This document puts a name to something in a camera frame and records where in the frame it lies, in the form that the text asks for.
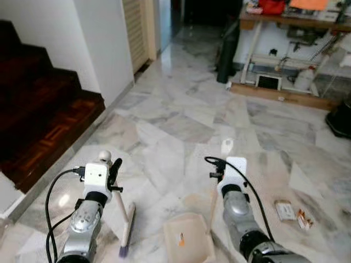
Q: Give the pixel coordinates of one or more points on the beige louvered door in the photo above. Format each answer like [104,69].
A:
[136,33]

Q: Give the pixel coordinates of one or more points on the tall black rolled bag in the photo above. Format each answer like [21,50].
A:
[226,55]

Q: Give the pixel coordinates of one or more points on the crumpled brown white wrapper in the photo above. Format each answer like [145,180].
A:
[304,219]

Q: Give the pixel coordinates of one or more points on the brown wooden plank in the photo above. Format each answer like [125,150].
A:
[285,97]

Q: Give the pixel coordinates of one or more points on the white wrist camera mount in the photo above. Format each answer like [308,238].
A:
[235,170]
[96,175]

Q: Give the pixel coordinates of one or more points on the red cloth item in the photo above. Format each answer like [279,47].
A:
[271,6]

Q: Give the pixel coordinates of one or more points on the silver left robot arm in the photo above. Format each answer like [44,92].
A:
[85,219]

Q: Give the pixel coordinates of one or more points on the orange flat item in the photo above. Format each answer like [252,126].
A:
[307,4]

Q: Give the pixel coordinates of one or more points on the wooden work table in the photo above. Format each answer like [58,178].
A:
[263,22]

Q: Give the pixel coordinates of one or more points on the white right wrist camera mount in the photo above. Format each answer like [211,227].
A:
[235,170]

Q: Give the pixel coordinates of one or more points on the small white framed screen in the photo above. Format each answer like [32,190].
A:
[269,82]

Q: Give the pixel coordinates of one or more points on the white plastic jug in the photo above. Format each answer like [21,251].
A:
[304,81]

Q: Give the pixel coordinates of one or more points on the beige hand broom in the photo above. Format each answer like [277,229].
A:
[127,230]

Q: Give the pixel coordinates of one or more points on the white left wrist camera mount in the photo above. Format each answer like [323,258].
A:
[96,175]

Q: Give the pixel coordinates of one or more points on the dark wooden staircase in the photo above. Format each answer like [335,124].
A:
[44,109]

